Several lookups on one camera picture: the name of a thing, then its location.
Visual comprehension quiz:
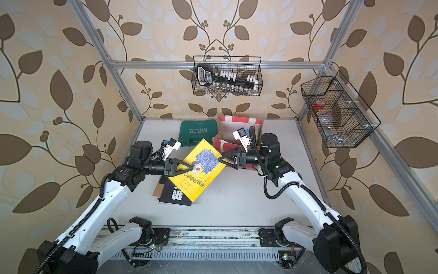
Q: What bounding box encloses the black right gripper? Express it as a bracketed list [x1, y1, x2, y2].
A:
[220, 145, 269, 171]

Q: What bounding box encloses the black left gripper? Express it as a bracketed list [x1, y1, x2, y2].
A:
[140, 159, 192, 179]

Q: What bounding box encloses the burlap canvas bag red front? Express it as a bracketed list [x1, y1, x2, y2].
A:
[213, 115, 262, 170]

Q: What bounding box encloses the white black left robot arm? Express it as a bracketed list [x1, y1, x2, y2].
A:
[35, 139, 183, 274]

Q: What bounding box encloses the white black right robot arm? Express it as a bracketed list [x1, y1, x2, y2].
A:
[219, 128, 368, 274]

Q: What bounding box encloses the green plastic tool case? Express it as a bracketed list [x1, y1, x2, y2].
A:
[178, 120, 218, 147]

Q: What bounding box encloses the black socket wrench set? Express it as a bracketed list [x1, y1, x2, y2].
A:
[194, 65, 260, 89]

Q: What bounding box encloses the red tape roll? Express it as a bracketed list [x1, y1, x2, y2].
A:
[313, 99, 326, 111]

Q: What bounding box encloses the small circuit board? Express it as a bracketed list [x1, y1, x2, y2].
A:
[278, 251, 297, 269]

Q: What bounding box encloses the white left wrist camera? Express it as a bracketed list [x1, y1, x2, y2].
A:
[160, 138, 181, 160]

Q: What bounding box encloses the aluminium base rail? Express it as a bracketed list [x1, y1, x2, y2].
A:
[92, 225, 357, 263]

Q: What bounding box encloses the black wire basket back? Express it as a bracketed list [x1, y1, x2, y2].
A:
[191, 55, 263, 98]

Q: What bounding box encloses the black wire basket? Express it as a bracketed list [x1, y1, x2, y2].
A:
[301, 71, 381, 148]
[191, 55, 263, 98]

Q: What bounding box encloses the aluminium frame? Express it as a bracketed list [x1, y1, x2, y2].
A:
[70, 1, 438, 244]

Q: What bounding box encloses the black wire basket right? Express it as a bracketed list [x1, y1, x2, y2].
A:
[301, 71, 381, 148]

